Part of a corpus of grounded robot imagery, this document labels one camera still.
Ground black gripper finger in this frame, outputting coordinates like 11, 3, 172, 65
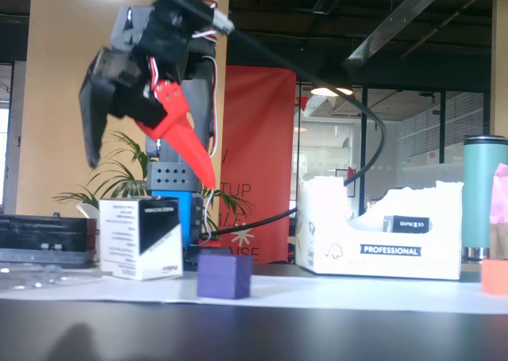
77, 57, 121, 169

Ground white torn cardboard container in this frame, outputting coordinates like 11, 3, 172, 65
295, 175, 464, 282

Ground white paper sheet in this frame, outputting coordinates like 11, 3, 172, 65
0, 267, 508, 314

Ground purple cube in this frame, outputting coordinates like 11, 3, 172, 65
197, 249, 254, 300

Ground thick black camera cable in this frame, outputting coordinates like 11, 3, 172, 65
198, 26, 388, 243

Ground black electronics case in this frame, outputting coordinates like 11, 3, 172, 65
0, 213, 99, 267

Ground orange-red cube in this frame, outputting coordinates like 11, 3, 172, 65
481, 259, 508, 296

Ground small black and white box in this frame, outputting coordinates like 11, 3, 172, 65
98, 196, 184, 282

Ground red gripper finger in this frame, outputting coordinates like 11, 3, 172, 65
134, 79, 217, 189

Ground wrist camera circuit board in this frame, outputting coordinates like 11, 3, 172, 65
137, 0, 236, 35

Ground black and gray gripper body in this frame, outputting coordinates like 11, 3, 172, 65
91, 2, 194, 130

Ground green potted palm plant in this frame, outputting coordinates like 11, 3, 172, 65
53, 130, 255, 227

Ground pink tissue paper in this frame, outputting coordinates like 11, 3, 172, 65
490, 163, 508, 225

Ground teal insulated tumbler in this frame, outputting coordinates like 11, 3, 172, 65
461, 135, 508, 261

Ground red printed banner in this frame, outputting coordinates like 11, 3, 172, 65
221, 65, 298, 265

